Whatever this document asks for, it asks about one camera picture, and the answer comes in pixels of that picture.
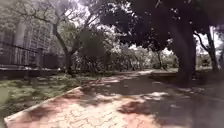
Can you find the grass strip with leaves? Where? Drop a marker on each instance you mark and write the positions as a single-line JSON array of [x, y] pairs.
[[30, 90]]

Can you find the thick dark tree trunk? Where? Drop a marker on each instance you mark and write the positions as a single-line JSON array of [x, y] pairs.
[[183, 50]]

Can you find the slender forked tree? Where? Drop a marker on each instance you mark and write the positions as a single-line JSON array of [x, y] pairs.
[[210, 50]]

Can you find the dark metal fence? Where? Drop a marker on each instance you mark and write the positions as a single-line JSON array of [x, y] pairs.
[[30, 61]]

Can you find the red brick path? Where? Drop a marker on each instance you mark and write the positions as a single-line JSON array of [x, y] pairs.
[[110, 106]]

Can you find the leaning bare-branched tree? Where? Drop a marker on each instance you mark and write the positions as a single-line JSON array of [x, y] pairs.
[[65, 50]]

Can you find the row of background trees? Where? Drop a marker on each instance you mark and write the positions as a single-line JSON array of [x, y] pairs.
[[133, 58]]

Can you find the pale multi-storey building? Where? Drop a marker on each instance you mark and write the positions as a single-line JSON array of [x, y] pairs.
[[26, 40]]

